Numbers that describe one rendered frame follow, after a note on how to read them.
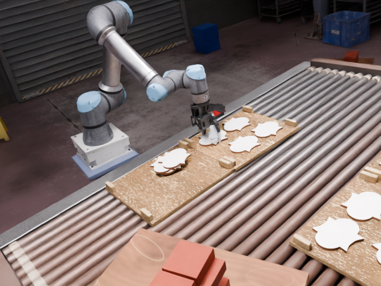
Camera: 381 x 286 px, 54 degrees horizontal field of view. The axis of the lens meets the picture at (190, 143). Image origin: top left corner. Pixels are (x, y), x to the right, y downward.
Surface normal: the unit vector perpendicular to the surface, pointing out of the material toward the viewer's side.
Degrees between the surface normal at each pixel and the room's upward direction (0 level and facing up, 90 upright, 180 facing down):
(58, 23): 86
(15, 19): 86
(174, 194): 0
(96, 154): 90
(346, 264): 0
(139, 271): 0
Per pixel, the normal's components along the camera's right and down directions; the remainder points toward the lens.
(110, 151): 0.55, 0.33
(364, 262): -0.18, -0.85
